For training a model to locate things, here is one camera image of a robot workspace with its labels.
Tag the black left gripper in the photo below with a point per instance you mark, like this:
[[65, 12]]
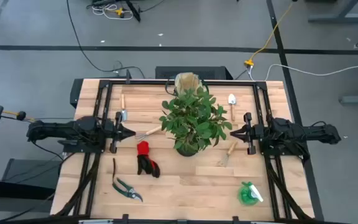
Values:
[[116, 133]]

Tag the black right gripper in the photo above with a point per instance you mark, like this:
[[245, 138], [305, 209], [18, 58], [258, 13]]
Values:
[[250, 133]]

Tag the green spray bottle white nozzle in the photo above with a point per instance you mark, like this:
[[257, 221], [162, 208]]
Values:
[[249, 194]]

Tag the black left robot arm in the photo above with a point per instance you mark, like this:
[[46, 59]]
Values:
[[57, 130]]

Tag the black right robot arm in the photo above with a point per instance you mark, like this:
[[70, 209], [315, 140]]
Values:
[[291, 133]]

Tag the red black gardening glove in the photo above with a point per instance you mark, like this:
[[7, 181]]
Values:
[[145, 158]]

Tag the beige green gardening bag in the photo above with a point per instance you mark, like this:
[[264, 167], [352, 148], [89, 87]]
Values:
[[186, 81]]

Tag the green plant in black pot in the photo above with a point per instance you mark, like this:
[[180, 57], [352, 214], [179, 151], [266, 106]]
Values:
[[194, 124]]

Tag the green pruning shears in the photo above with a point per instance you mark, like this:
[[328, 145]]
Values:
[[126, 189]]

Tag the black computer box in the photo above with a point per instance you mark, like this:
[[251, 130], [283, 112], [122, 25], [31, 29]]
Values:
[[166, 73]]

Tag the grey stand base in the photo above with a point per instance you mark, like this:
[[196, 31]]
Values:
[[26, 174]]

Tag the black stand leg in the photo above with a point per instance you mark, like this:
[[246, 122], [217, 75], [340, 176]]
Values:
[[134, 11]]

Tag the black floor beam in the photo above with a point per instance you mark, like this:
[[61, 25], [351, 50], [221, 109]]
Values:
[[11, 188]]

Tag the black aluminium table frame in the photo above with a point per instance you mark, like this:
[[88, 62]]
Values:
[[154, 82]]

